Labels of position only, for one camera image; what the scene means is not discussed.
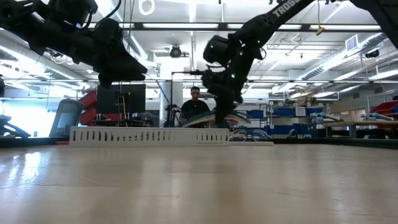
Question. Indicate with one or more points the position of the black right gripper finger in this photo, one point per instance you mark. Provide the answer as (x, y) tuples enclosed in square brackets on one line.
[(229, 110), (220, 110)]

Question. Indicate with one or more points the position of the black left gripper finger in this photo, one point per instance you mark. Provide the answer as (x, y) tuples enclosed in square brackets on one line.
[(130, 68)]

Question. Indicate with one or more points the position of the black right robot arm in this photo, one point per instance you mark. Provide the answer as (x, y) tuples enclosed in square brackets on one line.
[(280, 9)]

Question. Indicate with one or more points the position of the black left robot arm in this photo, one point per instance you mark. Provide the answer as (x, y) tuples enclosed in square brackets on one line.
[(31, 28)]

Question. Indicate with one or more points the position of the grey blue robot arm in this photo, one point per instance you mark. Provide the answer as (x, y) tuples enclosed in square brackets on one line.
[(329, 117), (373, 116)]

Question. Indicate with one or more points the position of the person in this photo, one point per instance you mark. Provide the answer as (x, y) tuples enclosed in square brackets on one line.
[(194, 109)]

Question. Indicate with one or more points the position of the clear safety glasses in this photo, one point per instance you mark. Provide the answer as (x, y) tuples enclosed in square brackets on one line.
[(245, 131)]

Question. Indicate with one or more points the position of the thin black metal stand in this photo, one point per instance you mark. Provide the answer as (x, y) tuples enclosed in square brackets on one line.
[(170, 93)]

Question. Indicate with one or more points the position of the blue bin shelf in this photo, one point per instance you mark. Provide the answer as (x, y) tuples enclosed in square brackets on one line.
[(283, 111)]

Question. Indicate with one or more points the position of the red bin rack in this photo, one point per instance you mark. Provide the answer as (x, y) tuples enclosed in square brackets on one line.
[(90, 109)]

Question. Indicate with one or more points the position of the white grey office chair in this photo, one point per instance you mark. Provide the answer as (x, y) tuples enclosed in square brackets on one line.
[(66, 115)]

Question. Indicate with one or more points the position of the yellow hanging plug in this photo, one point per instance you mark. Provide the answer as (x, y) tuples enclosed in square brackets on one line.
[(320, 30)]

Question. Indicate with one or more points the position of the wooden workbench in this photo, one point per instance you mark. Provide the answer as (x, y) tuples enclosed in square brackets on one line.
[(351, 124)]

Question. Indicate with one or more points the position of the black stand legs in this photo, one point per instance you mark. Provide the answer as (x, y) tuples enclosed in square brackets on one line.
[(12, 129)]

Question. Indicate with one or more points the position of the red storage bins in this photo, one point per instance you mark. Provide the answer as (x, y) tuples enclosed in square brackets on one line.
[(385, 107)]

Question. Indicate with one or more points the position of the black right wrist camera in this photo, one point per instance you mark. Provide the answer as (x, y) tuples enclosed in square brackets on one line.
[(216, 49)]

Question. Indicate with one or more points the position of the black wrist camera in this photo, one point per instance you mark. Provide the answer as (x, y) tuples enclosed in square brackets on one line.
[(216, 49), (74, 11)]

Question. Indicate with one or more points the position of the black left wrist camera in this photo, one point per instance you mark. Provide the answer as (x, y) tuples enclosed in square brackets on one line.
[(74, 11)]

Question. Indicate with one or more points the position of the round black camera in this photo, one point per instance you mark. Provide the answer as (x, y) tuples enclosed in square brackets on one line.
[(175, 51)]

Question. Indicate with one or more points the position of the black rig frame beam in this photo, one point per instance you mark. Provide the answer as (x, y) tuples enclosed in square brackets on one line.
[(222, 26)]

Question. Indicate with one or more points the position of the black hanging camera device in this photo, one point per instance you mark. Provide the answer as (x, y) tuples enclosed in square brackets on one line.
[(372, 54)]

